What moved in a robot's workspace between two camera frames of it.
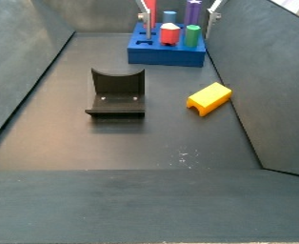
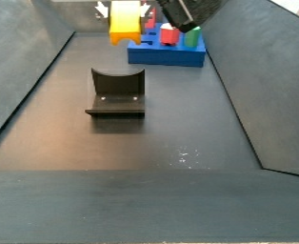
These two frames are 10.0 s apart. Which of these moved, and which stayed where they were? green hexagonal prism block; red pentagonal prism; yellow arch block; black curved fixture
Moved: yellow arch block
Stayed: green hexagonal prism block; red pentagonal prism; black curved fixture
